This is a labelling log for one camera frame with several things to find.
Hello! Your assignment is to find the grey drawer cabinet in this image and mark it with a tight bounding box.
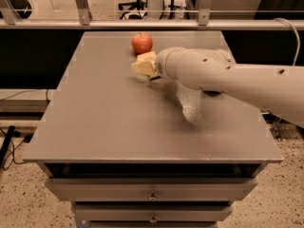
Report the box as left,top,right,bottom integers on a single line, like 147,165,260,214
24,31,282,228

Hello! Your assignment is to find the metal guard rail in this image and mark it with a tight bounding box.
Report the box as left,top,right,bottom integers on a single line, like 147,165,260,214
1,0,304,30

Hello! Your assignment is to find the drawer with knob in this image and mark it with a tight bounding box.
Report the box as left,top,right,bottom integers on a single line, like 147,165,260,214
72,202,233,223
45,178,257,202

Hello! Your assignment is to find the lower drawer with knob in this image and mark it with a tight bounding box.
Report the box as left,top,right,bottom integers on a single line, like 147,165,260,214
72,202,233,223

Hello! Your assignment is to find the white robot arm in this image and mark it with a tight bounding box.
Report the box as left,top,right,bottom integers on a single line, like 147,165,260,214
132,47,304,127

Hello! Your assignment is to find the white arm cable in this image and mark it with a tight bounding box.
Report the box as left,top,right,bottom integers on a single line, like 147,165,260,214
274,17,301,67

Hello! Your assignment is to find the upper drawer with knob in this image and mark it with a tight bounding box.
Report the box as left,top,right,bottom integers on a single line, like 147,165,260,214
45,178,257,202

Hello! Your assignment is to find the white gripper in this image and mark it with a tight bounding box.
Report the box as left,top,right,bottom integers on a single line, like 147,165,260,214
131,47,186,80

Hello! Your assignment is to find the red apple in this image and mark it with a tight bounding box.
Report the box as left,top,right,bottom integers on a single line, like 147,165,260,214
131,32,153,54

